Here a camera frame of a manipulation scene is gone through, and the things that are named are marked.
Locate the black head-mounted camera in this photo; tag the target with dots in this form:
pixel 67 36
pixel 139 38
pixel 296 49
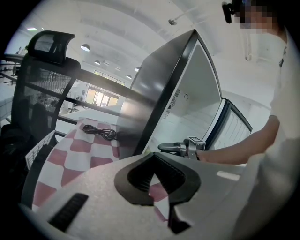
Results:
pixel 227 12

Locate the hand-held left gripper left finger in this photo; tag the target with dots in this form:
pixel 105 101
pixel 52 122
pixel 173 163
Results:
pixel 105 185

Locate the black mesh office chair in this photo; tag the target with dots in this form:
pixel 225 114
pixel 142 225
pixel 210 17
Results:
pixel 42 77

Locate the black mini fridge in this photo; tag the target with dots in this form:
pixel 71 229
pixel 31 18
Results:
pixel 159 82

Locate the bright window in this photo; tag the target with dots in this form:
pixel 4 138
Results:
pixel 103 97

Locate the person's right forearm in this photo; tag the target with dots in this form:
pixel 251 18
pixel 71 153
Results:
pixel 234 152

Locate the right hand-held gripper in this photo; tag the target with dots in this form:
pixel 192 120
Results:
pixel 193 147

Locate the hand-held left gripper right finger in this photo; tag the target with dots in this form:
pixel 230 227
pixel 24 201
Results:
pixel 211 199

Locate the rectangular ceiling light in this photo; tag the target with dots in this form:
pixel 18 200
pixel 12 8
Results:
pixel 32 29

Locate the person's white shirt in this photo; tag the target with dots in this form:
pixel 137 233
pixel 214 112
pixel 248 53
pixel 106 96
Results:
pixel 286 93

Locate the ceiling sprinkler fixture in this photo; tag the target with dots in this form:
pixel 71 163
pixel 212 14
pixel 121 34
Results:
pixel 172 21

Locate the person's head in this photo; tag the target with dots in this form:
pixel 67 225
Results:
pixel 257 18

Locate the white mesh basket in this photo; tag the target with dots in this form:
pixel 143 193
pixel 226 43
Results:
pixel 38 150

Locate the red white checkered tablecloth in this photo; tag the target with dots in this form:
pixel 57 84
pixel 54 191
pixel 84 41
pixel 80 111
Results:
pixel 79 161

